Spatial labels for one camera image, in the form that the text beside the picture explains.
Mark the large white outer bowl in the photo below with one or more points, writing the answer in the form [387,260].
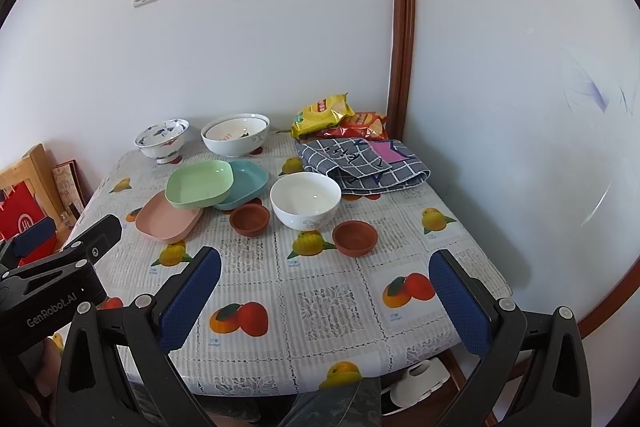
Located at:
[236,135]

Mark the plain white bowl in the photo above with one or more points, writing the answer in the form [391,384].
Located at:
[305,201]

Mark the grey checked cloth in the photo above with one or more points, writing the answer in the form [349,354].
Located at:
[363,167]

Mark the red chips bag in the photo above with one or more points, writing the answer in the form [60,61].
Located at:
[361,125]

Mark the green square plate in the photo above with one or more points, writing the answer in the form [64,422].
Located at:
[200,185]

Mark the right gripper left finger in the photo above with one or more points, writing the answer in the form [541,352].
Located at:
[155,325]

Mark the teal square plate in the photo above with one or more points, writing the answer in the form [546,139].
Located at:
[249,182]

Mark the wooden side cabinet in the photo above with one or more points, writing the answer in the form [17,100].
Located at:
[34,169]

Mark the blue pattern footed bowl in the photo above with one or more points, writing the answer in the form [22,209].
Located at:
[162,142]

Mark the white object under table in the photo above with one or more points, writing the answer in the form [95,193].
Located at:
[418,383]

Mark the pink square plate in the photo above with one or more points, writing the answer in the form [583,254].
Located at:
[162,222]

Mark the brown clay small bowl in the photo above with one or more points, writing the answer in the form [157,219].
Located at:
[250,220]

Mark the yellow chips bag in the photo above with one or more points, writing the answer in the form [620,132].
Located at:
[321,115]

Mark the fruit print tablecloth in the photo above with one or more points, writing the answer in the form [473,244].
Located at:
[289,306]

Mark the brown wooden door frame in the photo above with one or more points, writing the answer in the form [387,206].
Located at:
[401,55]

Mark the patterned brown book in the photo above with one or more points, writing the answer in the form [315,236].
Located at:
[67,183]

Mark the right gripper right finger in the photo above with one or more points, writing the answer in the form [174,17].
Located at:
[493,329]

